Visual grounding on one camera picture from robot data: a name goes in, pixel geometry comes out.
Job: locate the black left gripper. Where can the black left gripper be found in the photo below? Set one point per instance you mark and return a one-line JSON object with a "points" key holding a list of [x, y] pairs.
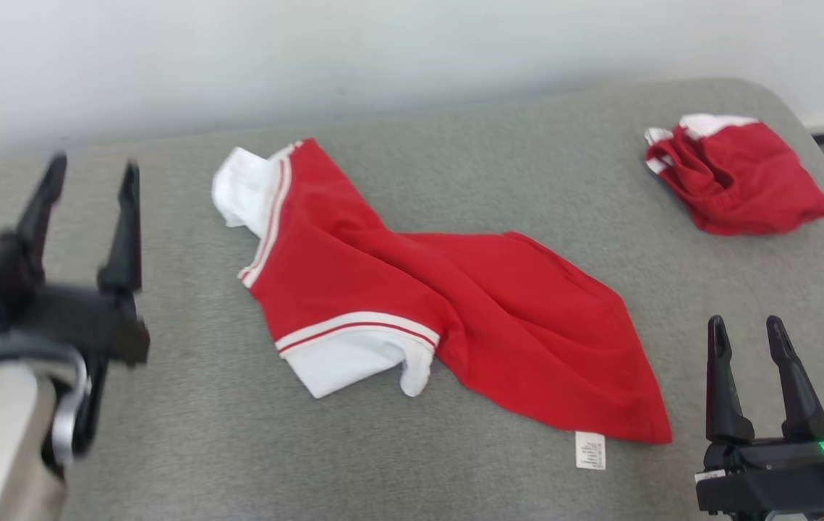
{"points": [[86, 325]]}

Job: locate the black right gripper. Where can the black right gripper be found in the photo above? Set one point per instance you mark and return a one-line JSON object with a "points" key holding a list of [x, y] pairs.
{"points": [[766, 481]]}

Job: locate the red jersey with white sleeves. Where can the red jersey with white sleeves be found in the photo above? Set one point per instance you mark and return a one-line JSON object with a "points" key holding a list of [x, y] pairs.
{"points": [[498, 311]]}

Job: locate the red shorts with white stripe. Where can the red shorts with white stripe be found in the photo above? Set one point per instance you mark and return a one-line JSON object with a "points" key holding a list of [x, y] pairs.
{"points": [[744, 181]]}

